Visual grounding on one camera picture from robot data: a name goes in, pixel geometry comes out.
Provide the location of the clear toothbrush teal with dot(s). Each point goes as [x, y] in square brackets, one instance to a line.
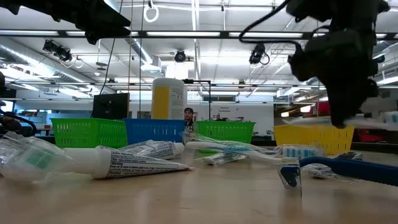
[31, 158]

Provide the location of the black ceiling camera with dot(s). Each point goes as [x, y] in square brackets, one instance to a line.
[256, 54]
[57, 49]
[180, 56]

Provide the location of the black monitor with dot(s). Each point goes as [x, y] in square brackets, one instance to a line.
[110, 105]

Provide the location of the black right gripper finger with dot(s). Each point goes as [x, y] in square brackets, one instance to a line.
[348, 105]

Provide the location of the white toothpaste tube colourful print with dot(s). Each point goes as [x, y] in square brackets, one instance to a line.
[155, 149]

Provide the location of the thin black stand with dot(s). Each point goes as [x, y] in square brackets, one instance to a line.
[188, 81]

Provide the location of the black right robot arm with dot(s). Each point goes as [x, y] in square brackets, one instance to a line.
[342, 12]

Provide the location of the white canister with yellow label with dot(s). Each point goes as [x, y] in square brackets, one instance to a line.
[168, 99]

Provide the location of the red storage bins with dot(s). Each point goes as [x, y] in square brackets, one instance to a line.
[323, 109]

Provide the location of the black overhead frame bar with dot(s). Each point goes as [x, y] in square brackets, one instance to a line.
[143, 34]

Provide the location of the blue plastic basket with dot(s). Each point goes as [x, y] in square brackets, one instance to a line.
[152, 130]

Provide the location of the person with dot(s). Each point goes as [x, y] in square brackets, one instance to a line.
[188, 114]

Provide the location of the green plastic basket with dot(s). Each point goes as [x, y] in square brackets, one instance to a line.
[230, 132]
[87, 133]

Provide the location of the blue disposable razor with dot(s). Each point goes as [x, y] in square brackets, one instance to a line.
[357, 169]

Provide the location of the white Crest toothpaste tube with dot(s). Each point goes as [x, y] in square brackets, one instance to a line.
[130, 165]

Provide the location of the red box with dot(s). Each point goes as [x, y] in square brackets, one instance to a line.
[370, 137]

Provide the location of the clear toothbrush package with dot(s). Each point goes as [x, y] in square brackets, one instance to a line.
[222, 158]

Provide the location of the clear toothbrush blue white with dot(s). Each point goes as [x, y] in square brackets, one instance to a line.
[236, 149]

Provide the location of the yellow plastic basket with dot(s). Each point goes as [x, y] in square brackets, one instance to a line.
[311, 137]

